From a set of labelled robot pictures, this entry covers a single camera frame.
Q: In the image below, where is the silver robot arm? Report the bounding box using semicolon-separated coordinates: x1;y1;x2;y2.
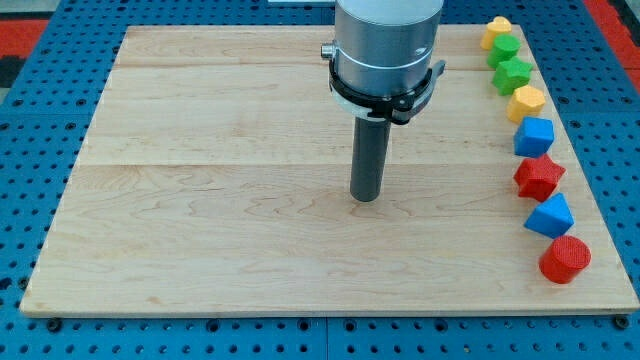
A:
321;0;445;125

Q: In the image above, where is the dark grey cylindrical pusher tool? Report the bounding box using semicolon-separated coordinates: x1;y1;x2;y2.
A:
350;118;390;202

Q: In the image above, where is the light wooden board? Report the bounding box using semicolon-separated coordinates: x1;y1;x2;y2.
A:
20;25;639;318

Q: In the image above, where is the red star block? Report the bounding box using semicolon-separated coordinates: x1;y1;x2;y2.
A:
513;154;566;202

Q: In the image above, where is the blue cube block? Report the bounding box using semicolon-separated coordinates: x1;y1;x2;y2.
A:
513;116;555;158

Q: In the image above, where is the yellow hexagon block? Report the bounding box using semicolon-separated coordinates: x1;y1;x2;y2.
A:
506;85;546;124

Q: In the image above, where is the green star block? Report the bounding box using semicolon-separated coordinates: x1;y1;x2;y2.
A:
492;57;534;96

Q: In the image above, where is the green cylinder block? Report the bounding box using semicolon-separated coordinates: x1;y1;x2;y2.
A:
487;34;521;69

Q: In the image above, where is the blue triangle block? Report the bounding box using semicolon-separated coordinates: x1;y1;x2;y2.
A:
524;193;575;239

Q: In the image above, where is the yellow heart block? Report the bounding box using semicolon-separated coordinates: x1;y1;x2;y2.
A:
480;16;512;50

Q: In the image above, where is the red cylinder block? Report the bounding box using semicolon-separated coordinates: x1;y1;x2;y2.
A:
538;235;592;284

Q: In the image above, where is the black clamp ring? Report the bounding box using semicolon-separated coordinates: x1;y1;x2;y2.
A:
328;59;447;126

